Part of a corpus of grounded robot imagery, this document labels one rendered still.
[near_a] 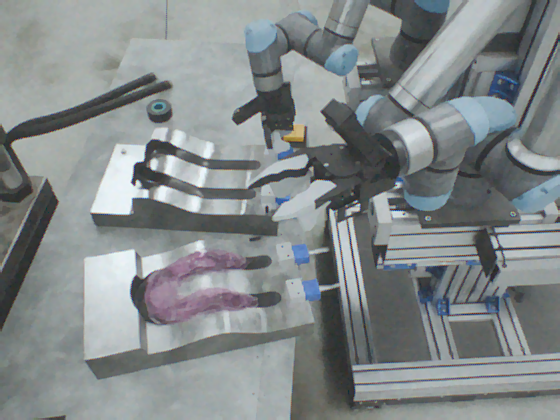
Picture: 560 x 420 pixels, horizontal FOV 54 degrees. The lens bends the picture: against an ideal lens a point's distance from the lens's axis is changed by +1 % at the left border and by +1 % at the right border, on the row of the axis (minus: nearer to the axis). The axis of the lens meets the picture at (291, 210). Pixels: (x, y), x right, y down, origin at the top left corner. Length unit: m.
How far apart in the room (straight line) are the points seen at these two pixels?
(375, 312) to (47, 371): 1.14
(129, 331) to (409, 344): 1.08
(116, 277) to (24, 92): 2.30
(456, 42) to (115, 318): 0.89
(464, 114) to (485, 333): 1.37
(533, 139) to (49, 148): 2.51
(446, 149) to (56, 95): 2.84
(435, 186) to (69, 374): 0.91
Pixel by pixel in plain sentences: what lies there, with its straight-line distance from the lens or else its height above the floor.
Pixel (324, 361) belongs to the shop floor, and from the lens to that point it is 2.17.
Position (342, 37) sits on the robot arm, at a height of 1.29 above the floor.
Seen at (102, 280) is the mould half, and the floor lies 0.91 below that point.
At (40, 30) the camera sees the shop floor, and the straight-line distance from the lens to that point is 4.00.
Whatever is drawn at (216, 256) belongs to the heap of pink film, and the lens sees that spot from 1.31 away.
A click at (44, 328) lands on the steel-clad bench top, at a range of 1.45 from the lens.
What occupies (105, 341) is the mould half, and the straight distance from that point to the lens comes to 1.26.
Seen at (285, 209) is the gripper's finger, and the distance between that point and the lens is 0.68.
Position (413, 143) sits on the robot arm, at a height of 1.47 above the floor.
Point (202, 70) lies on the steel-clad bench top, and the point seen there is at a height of 0.80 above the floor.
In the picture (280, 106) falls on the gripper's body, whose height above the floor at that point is 1.10.
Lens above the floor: 1.99
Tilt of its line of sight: 51 degrees down
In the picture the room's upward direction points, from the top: straight up
